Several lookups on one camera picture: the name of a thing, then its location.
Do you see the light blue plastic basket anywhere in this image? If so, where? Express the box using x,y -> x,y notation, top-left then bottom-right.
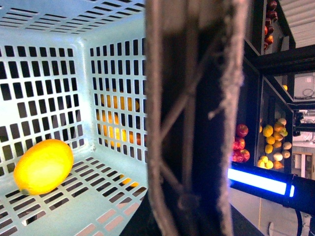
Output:
0,0 -> 147,236

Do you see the yellow lemon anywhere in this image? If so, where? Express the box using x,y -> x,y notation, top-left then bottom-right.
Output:
13,139 -> 74,195

